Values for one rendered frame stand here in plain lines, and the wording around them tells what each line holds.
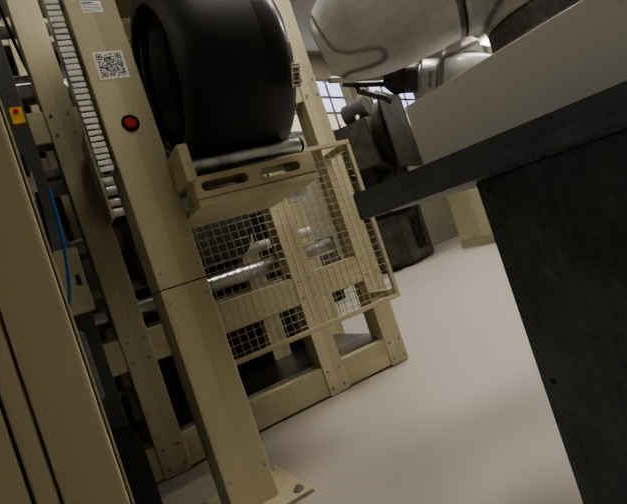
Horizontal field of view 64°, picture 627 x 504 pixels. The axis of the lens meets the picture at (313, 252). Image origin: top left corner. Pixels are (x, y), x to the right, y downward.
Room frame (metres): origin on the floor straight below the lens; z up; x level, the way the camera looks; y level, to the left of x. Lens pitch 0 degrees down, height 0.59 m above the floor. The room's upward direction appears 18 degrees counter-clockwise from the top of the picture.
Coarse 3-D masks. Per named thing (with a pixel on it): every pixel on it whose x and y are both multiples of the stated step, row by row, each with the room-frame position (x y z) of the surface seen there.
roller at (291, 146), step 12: (264, 144) 1.38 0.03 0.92; (276, 144) 1.39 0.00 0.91; (288, 144) 1.40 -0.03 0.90; (300, 144) 1.42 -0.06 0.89; (204, 156) 1.30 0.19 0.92; (216, 156) 1.30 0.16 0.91; (228, 156) 1.32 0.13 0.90; (240, 156) 1.33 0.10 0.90; (252, 156) 1.35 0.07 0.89; (264, 156) 1.37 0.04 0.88; (276, 156) 1.40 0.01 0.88; (204, 168) 1.29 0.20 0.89; (216, 168) 1.31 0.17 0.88
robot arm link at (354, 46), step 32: (320, 0) 0.76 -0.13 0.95; (352, 0) 0.72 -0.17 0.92; (384, 0) 0.70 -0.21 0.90; (416, 0) 0.70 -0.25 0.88; (448, 0) 0.70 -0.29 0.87; (320, 32) 0.76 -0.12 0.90; (352, 32) 0.73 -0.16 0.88; (384, 32) 0.72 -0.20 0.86; (416, 32) 0.72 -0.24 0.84; (448, 32) 0.73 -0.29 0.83; (352, 64) 0.77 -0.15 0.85; (384, 64) 0.76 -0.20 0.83
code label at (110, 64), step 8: (96, 56) 1.28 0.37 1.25; (104, 56) 1.29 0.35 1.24; (112, 56) 1.30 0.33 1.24; (120, 56) 1.31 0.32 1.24; (96, 64) 1.28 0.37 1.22; (104, 64) 1.28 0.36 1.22; (112, 64) 1.29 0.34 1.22; (120, 64) 1.30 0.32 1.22; (104, 72) 1.28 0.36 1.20; (112, 72) 1.29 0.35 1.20; (120, 72) 1.30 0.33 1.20; (128, 72) 1.31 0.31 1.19
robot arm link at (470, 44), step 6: (456, 42) 1.32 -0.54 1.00; (462, 42) 1.31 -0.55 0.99; (468, 42) 1.30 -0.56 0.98; (474, 42) 1.31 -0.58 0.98; (450, 48) 1.33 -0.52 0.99; (456, 48) 1.31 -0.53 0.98; (462, 48) 1.30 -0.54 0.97; (468, 48) 1.30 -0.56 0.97; (474, 48) 1.30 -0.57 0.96; (480, 48) 1.31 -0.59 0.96; (444, 54) 1.34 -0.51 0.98; (450, 54) 1.32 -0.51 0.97; (456, 54) 1.31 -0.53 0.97
